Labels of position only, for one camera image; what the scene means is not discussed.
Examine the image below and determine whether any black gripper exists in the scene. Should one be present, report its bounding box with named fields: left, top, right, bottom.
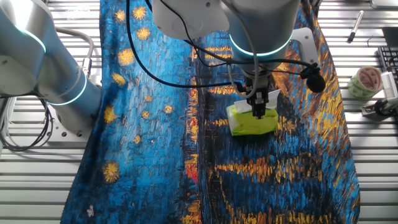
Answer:
left=244, top=76, right=271, bottom=120

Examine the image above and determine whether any green tissue pack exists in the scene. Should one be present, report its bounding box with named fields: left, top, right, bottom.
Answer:
left=226, top=104, right=279, bottom=137

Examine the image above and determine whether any white paper napkin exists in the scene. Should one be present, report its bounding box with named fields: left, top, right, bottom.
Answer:
left=233, top=89, right=282, bottom=113

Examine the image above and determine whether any starry night painted tablecloth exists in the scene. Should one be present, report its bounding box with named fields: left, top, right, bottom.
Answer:
left=60, top=0, right=361, bottom=224

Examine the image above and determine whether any black and white marker pen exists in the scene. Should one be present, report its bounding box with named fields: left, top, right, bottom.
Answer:
left=346, top=10, right=365, bottom=44

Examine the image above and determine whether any black computer keyboard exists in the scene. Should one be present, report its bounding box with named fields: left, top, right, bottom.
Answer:
left=377, top=46, right=398, bottom=82

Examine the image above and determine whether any black rectangular object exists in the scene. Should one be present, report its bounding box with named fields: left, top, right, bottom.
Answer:
left=381, top=27, right=398, bottom=48

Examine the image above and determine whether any grey laptop edge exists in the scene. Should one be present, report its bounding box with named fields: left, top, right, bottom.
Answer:
left=369, top=0, right=398, bottom=10

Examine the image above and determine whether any grey wrist cable loop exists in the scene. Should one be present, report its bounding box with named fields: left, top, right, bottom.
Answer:
left=226, top=0, right=261, bottom=100

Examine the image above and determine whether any black cable with ferrite bead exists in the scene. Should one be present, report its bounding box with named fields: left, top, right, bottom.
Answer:
left=144, top=0, right=326, bottom=93

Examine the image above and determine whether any long black camera cable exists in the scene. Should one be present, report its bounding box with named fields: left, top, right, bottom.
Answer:
left=126, top=0, right=248, bottom=93

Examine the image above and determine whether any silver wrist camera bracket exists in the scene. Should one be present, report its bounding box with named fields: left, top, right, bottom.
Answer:
left=290, top=27, right=320, bottom=68

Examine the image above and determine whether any metal camera stand bracket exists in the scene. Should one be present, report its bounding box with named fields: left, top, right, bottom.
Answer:
left=360, top=98, right=398, bottom=122

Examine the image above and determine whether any white camera on stand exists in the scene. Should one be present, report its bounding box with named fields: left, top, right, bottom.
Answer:
left=381, top=71, right=398, bottom=108

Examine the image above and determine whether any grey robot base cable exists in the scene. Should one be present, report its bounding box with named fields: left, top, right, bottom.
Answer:
left=54, top=26, right=95, bottom=78

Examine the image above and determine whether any black cable bundle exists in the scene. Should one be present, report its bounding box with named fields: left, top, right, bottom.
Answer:
left=0, top=93, right=55, bottom=152

